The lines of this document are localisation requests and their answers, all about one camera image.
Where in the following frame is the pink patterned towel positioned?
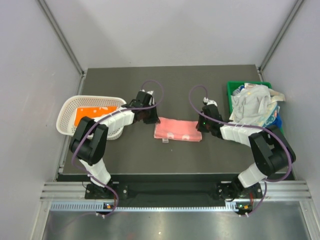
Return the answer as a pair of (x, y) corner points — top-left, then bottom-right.
(153, 117), (202, 142)

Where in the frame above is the white green towel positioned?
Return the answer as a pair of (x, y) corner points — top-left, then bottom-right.
(229, 84), (271, 127)

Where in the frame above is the orange fox pattern towel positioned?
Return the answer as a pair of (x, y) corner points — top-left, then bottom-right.
(73, 105), (118, 127)

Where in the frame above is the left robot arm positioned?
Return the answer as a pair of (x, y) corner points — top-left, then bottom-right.
(69, 90), (160, 199)

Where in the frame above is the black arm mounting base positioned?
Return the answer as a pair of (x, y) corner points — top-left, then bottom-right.
(84, 181), (266, 208)

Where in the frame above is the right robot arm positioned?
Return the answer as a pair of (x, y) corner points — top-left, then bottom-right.
(196, 97), (296, 201)

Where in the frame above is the green plastic bin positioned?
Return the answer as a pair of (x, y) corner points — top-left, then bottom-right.
(226, 80), (285, 133)

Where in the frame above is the cream patterned towel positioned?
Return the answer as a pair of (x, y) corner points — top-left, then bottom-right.
(258, 88), (286, 127)

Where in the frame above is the blue patterned towel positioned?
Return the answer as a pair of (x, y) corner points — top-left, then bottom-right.
(272, 114), (283, 129)

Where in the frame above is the white perforated plastic basket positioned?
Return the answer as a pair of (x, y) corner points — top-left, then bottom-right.
(56, 95), (126, 136)

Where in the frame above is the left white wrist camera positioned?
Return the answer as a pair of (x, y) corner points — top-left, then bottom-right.
(141, 89), (154, 102)

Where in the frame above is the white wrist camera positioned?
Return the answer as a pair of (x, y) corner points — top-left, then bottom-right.
(203, 97), (218, 107)
(141, 89), (154, 102)

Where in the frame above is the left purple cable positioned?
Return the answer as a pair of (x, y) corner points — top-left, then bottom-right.
(71, 79), (165, 217)

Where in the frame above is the purple cable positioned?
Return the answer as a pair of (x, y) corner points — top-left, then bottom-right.
(71, 79), (165, 217)
(188, 85), (293, 217)

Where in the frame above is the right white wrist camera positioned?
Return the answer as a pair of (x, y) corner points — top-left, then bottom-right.
(203, 97), (218, 107)

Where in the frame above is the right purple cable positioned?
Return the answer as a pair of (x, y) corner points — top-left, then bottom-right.
(188, 85), (293, 217)

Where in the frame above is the grey slotted cable duct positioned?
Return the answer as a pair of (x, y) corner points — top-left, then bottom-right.
(50, 201), (249, 212)

